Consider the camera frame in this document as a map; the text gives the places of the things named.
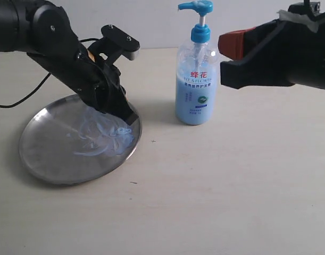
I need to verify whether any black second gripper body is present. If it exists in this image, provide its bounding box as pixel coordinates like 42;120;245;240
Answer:
27;39;125;112

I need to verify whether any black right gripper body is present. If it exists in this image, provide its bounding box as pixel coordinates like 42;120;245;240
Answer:
279;10;325;90

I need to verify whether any blue pump lotion bottle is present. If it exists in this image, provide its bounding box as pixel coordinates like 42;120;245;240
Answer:
175;1;219;125

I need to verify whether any black second robot arm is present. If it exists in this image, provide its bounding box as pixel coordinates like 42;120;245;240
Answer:
0;1;325;125

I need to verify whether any round stainless steel plate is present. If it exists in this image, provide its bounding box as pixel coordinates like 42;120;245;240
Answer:
19;95;142;185

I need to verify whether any black second-arm cable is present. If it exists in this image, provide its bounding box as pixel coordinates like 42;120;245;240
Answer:
0;38;99;109

